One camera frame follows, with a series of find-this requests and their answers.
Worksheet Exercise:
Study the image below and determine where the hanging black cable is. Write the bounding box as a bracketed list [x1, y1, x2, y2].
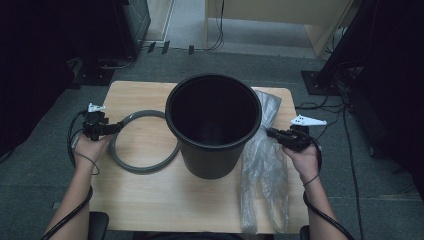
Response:
[207, 0, 226, 52]

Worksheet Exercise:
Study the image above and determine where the dark grey plastic trash bin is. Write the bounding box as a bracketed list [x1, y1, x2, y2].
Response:
[164, 73, 263, 181]

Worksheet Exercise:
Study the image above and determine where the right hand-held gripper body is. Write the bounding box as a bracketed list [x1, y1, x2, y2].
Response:
[283, 114, 328, 153]

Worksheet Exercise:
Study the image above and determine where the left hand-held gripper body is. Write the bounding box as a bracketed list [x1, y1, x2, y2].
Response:
[82, 103, 110, 142]

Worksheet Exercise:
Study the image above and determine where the thin black wristband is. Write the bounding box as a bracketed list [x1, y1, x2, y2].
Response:
[302, 173, 321, 187]
[75, 152, 101, 176]

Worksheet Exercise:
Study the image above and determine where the thin floor cable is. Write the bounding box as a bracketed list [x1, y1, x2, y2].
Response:
[98, 49, 139, 71]

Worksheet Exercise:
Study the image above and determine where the black floor cable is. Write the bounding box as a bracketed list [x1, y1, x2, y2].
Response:
[294, 98, 348, 113]
[316, 111, 344, 141]
[342, 99, 365, 240]

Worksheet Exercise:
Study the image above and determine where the person's right hand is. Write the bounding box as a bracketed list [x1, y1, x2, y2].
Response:
[282, 143, 322, 185]

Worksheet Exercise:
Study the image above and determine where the clear plastic trash bag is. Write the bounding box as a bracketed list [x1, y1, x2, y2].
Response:
[239, 89, 291, 234]

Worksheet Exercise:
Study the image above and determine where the dark cabinet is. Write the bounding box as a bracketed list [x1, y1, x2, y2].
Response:
[111, 0, 152, 60]

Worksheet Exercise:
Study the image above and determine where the person's left hand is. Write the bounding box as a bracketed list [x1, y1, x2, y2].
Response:
[73, 132, 113, 168]

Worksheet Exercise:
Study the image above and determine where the grey plastic bin rim ring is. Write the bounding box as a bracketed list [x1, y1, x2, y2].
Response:
[108, 109, 180, 175]

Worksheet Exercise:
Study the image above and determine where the black metal stand with post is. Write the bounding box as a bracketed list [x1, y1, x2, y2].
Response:
[301, 0, 379, 97]

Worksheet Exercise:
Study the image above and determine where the black metal stand base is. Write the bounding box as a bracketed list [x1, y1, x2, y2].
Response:
[71, 56, 116, 87]

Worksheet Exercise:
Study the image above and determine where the light wooden desk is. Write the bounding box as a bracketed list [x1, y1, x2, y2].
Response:
[203, 0, 355, 58]

